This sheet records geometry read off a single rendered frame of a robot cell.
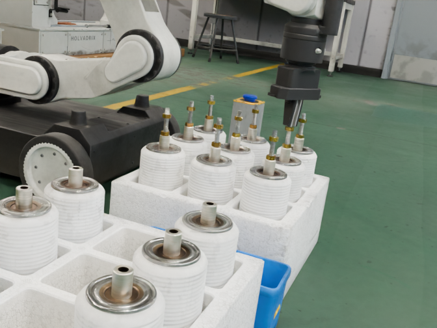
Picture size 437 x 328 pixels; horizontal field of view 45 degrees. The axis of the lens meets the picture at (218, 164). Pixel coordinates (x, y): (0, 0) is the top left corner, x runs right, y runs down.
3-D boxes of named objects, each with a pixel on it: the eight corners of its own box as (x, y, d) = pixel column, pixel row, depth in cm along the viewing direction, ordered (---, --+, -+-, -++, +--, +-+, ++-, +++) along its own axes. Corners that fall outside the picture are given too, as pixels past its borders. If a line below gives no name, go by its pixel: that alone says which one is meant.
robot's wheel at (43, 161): (16, 201, 138) (17, 127, 133) (29, 196, 143) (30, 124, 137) (80, 220, 132) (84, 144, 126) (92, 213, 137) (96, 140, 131)
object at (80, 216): (28, 287, 88) (30, 186, 83) (65, 265, 97) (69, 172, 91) (76, 305, 85) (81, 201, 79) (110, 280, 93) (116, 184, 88)
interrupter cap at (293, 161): (283, 168, 110) (284, 165, 110) (259, 158, 116) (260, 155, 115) (308, 165, 115) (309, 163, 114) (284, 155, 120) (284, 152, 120)
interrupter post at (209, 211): (196, 224, 77) (199, 204, 76) (203, 219, 79) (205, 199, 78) (211, 229, 76) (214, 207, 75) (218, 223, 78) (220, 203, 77)
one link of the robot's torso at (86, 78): (2, 61, 153) (143, 24, 135) (47, 58, 171) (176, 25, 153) (17, 113, 156) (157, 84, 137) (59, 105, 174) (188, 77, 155)
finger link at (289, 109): (283, 123, 114) (288, 95, 112) (293, 127, 111) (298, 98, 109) (278, 123, 113) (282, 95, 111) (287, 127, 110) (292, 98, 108)
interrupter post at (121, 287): (105, 298, 56) (107, 271, 55) (118, 288, 58) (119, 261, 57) (125, 305, 55) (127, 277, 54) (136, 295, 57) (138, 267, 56)
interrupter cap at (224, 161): (193, 164, 105) (193, 161, 105) (198, 154, 112) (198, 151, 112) (230, 170, 105) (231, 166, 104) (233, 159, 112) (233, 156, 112)
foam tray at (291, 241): (105, 258, 115) (110, 180, 110) (184, 205, 150) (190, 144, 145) (274, 314, 102) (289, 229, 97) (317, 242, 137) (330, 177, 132)
